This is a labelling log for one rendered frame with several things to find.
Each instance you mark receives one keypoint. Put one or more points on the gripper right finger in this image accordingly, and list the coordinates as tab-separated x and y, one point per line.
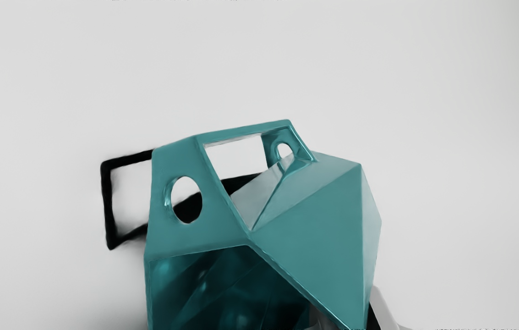
385	316

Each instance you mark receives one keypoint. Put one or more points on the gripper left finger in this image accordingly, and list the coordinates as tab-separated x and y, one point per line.
319	321

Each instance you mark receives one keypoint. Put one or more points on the teal faceted mug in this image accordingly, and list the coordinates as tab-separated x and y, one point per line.
314	215

